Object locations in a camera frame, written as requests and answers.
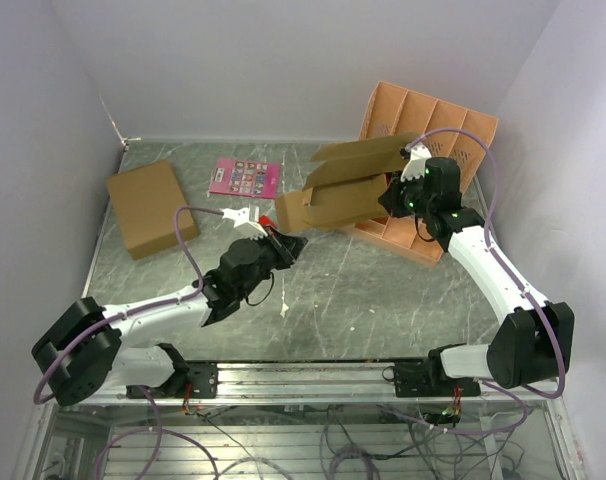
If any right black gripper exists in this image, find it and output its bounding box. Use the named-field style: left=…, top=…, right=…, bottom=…
left=379, top=169, right=435, bottom=219

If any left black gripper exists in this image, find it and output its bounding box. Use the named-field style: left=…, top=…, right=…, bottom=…
left=238, top=223, right=308, bottom=298

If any red block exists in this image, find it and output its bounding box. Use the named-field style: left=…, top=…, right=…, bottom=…
left=259, top=215, right=277, bottom=229

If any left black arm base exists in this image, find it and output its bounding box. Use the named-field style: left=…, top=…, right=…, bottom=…
left=125, top=361, right=219, bottom=399

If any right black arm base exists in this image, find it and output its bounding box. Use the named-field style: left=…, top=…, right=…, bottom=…
left=382, top=360, right=481, bottom=399

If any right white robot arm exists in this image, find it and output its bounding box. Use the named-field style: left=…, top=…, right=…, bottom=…
left=379, top=155, right=574, bottom=396

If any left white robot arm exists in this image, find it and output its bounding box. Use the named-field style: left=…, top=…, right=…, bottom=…
left=32, top=229, right=308, bottom=407

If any closed brown cardboard box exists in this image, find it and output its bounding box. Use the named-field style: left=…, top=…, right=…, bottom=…
left=106, top=160, right=199, bottom=260

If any orange plastic file organizer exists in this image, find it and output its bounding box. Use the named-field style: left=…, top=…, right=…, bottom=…
left=339, top=81, right=499, bottom=267

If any pink sticker sheet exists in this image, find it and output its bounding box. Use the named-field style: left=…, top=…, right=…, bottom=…
left=209, top=158, right=280, bottom=200

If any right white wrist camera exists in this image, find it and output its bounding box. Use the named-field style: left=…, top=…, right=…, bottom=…
left=400, top=142, right=432, bottom=182

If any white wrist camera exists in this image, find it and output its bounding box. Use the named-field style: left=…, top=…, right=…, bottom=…
left=222, top=205, right=267, bottom=239
left=400, top=142, right=432, bottom=182

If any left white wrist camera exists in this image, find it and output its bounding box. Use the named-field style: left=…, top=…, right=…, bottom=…
left=222, top=205, right=267, bottom=239

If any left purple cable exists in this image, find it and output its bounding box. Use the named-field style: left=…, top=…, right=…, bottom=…
left=32, top=205, right=229, bottom=406

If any aluminium mounting rail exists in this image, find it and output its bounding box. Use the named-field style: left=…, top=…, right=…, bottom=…
left=97, top=360, right=557, bottom=401

